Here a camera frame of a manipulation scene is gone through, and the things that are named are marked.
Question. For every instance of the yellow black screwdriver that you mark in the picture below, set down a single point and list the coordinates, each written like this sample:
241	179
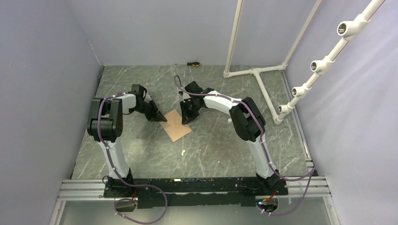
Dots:
192	64

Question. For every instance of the aluminium frame rail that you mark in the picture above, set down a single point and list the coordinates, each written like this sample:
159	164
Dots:
315	187

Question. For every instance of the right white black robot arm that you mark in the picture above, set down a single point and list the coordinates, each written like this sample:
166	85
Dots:
248	124

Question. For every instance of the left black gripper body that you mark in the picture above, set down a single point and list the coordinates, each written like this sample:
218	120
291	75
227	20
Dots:
149	109

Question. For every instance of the brown paper envelope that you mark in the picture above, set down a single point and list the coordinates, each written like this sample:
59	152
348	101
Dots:
174	127

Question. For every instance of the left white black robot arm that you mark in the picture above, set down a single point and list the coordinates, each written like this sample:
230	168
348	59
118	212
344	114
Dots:
105	125

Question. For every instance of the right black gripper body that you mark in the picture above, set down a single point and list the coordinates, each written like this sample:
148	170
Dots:
188	105

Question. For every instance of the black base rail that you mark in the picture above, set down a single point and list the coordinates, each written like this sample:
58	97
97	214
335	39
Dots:
149	193

